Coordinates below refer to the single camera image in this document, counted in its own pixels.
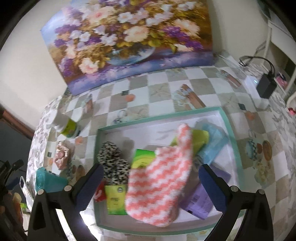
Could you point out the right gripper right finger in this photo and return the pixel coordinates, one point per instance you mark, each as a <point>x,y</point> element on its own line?
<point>257,223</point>

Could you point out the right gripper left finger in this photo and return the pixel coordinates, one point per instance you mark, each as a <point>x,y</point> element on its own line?
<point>44,223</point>

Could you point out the purple wet wipes pack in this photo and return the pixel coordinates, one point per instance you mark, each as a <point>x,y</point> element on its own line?
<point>194,198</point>

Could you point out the pink floral scrunchie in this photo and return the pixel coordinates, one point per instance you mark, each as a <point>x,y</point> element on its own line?
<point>64,154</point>

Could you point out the leopard print scrunchie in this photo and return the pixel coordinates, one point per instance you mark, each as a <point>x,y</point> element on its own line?
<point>116,169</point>

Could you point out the light blue face mask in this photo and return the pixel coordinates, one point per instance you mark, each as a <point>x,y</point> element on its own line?
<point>217,140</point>

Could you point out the lime green microfiber cloth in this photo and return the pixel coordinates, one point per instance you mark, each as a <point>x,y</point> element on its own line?
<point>200,138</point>

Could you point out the pink white fuzzy sock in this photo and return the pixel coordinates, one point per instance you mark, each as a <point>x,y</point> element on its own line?
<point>153,192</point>

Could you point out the small green tissue pack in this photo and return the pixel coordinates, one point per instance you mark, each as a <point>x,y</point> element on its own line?
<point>142,158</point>

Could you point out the smartphone with keyring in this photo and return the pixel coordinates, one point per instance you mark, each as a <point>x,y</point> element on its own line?
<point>26,193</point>

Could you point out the teal plastic toy box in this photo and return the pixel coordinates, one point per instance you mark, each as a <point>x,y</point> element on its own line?
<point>49,181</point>

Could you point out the checkered picture tablecloth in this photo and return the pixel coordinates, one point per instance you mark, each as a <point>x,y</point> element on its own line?
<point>155,93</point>

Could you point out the white green pill bottle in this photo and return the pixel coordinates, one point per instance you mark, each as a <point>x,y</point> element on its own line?
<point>65,125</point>

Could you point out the teal shallow cardboard tray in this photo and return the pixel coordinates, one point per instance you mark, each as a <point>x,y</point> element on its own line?
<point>160,131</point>

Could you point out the black power adapter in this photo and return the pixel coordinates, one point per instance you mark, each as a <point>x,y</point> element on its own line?
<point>266,86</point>

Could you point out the white power strip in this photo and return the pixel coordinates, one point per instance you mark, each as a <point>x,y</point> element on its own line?
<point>250,83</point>

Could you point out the white chair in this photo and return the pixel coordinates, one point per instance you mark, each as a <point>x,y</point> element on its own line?
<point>280,48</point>

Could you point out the floral painting canvas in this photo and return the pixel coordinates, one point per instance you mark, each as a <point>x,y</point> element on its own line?
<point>96,42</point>

